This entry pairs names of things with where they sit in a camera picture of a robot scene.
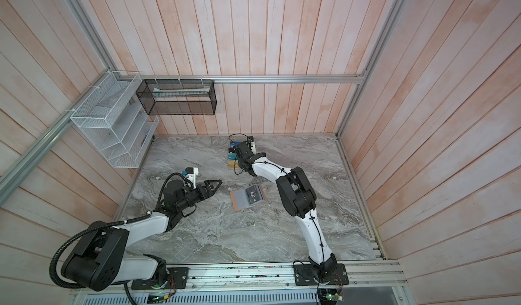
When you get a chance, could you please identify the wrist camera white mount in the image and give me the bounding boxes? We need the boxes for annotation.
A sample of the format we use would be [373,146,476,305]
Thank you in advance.
[183,167,199,188]
[228,133,256,154]

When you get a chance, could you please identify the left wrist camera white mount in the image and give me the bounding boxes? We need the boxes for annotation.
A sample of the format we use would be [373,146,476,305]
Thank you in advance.
[183,167,199,188]

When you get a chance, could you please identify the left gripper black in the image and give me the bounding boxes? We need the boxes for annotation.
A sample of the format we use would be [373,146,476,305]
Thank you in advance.
[177,180,223,211]

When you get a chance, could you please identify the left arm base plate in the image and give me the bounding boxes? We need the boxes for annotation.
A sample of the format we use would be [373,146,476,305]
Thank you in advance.
[131,267,189,291]

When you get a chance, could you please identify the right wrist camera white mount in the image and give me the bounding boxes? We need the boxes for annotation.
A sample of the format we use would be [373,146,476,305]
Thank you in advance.
[228,133,256,154]

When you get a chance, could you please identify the horizontal aluminium wall rail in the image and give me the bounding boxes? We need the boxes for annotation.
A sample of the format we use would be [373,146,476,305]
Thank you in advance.
[117,72,365,84]

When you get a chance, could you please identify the aluminium front rail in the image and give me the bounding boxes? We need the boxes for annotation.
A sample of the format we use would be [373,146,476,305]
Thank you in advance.
[68,259,408,295]

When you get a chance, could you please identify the yellow VIP card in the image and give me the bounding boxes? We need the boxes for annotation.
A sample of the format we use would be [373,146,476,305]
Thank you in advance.
[228,160,240,168]

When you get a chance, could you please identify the left aluminium wall rail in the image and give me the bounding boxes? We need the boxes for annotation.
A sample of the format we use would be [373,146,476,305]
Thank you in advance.
[1,70,112,205]

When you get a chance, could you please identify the dark card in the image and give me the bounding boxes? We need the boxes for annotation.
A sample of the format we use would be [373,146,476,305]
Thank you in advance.
[246,184,265,206]

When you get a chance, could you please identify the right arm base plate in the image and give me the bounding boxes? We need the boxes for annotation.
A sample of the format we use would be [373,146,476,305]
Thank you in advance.
[293,262,350,287]

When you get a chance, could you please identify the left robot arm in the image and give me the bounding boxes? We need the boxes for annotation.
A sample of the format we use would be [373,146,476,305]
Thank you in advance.
[49,174,223,291]

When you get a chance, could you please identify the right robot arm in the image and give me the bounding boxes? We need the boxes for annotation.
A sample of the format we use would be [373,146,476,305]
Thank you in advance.
[229,137,338,283]

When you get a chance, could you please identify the black corrugated cable hose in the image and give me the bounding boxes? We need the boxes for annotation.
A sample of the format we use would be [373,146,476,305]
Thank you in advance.
[48,213,153,305]

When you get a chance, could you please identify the white wire mesh shelf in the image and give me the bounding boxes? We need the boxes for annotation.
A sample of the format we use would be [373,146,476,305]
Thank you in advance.
[71,71,159,169]

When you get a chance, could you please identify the black mesh basket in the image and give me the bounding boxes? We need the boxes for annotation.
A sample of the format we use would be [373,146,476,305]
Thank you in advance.
[136,79,217,116]

